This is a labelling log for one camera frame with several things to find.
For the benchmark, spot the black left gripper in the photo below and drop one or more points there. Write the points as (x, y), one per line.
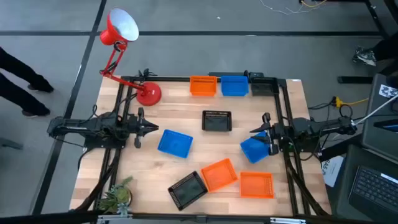
(133, 126)

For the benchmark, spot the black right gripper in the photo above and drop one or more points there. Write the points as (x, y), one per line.
(274, 137)

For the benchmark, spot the blue plastic basket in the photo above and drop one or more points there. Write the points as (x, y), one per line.
(175, 144)
(253, 153)
(234, 87)

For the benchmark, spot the black plastic basket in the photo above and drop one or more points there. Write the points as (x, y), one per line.
(216, 123)
(187, 190)
(262, 89)

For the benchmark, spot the orange plastic basket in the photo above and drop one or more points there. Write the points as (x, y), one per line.
(203, 88)
(219, 175)
(256, 185)

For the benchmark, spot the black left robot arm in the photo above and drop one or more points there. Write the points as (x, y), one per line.
(93, 126)

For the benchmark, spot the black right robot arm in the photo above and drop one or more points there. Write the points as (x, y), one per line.
(311, 127)

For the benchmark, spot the red desk lamp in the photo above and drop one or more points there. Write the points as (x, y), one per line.
(149, 93)

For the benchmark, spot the black bar-shaped device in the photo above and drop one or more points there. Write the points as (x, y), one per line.
(230, 74)

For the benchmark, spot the small green potted plant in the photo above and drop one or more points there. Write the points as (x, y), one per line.
(118, 196)

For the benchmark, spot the white paper sheet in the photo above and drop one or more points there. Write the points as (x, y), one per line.
(331, 171)

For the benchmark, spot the black cart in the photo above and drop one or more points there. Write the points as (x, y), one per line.
(345, 199)

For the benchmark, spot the white rod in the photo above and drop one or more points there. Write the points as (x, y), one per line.
(376, 110)

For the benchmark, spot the black laptop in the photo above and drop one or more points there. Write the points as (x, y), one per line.
(374, 188)

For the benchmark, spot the black white marker sticker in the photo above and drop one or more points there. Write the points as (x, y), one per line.
(387, 91)

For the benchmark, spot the black crossbar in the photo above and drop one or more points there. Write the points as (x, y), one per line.
(46, 217)

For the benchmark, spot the grey chair base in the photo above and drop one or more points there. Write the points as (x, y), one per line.
(9, 143)

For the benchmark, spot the black table leg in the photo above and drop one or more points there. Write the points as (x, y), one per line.
(374, 17)

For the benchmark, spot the black metal table frame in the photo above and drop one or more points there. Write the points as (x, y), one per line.
(281, 102)

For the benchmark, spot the small black clamp mount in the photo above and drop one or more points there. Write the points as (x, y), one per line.
(145, 74)

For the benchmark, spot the silver metal bracket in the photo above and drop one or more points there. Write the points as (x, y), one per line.
(112, 219)
(287, 221)

